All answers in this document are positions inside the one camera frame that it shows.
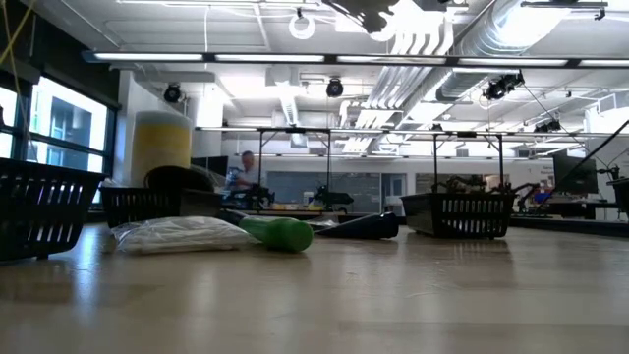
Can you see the clear bag with black item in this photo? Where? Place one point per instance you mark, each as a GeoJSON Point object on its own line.
{"type": "Point", "coordinates": [322, 224]}
{"type": "Point", "coordinates": [209, 173]}
{"type": "Point", "coordinates": [177, 179]}

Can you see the green shampoo bottle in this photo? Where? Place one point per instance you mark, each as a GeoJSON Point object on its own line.
{"type": "Point", "coordinates": [282, 235]}

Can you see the clear vanity pack bag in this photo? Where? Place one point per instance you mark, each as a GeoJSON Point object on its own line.
{"type": "Point", "coordinates": [182, 235]}

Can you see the black background robot arm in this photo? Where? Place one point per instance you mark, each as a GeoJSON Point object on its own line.
{"type": "Point", "coordinates": [253, 196]}
{"type": "Point", "coordinates": [334, 197]}
{"type": "Point", "coordinates": [462, 184]}

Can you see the black ceiling spotlight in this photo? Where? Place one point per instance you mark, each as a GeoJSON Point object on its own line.
{"type": "Point", "coordinates": [172, 93]}
{"type": "Point", "coordinates": [334, 87]}

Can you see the person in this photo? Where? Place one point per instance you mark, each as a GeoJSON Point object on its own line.
{"type": "Point", "coordinates": [248, 174]}

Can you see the black plastic basket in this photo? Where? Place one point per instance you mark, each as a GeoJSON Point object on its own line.
{"type": "Point", "coordinates": [44, 169]}
{"type": "Point", "coordinates": [620, 196]}
{"type": "Point", "coordinates": [201, 209]}
{"type": "Point", "coordinates": [422, 216]}

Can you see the black bar with light strips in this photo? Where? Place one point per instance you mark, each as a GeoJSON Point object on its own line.
{"type": "Point", "coordinates": [147, 57]}

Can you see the yellow canister with white lid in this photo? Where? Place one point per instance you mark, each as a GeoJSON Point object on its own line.
{"type": "Point", "coordinates": [159, 147]}

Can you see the black background monitor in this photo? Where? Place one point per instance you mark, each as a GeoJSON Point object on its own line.
{"type": "Point", "coordinates": [575, 172]}

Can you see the large window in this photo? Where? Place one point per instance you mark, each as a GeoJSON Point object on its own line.
{"type": "Point", "coordinates": [69, 118]}

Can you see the silver ventilation duct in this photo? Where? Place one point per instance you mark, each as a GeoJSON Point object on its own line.
{"type": "Point", "coordinates": [491, 39]}

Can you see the black ceiling camera device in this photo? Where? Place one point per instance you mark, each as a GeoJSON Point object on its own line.
{"type": "Point", "coordinates": [501, 86]}

